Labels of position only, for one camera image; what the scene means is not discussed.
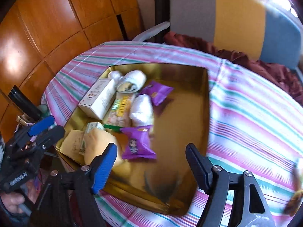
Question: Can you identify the yellow sponge block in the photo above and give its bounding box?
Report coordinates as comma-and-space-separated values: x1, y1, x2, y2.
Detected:
84, 128, 123, 166

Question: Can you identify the purple snack packet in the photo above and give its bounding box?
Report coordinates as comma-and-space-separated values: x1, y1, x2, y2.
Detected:
140, 80, 174, 106
120, 125, 157, 160

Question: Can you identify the yellow green snack bag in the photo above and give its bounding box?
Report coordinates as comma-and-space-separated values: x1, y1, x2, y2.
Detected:
102, 92, 136, 132

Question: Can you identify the white cardboard box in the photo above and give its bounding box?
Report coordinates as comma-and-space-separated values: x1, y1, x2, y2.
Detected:
78, 78, 116, 120

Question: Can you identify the clear plastic bundle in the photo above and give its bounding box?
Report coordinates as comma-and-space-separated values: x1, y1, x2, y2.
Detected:
129, 94, 154, 127

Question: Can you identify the white roll container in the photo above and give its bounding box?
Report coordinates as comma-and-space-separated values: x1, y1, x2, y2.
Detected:
116, 70, 146, 93

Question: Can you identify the left hand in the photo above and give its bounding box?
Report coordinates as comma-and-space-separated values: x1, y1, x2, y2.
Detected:
1, 192, 25, 214

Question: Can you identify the gold storage box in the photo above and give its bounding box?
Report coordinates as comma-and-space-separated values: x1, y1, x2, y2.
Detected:
55, 62, 210, 217

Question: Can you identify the wooden wardrobe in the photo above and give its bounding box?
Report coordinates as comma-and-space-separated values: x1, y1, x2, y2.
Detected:
1, 0, 144, 140

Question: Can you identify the dark red blanket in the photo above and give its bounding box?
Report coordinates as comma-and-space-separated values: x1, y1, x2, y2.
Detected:
163, 31, 302, 105

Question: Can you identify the grey yellow blue headboard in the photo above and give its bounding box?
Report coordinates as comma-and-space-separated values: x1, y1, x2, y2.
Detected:
169, 0, 302, 69

